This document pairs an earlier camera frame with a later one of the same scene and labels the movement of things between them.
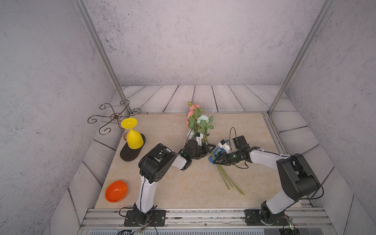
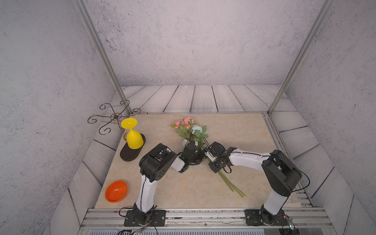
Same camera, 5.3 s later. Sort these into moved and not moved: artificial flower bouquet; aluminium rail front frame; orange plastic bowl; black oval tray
Moved: artificial flower bouquet
Not moved: orange plastic bowl; black oval tray; aluminium rail front frame
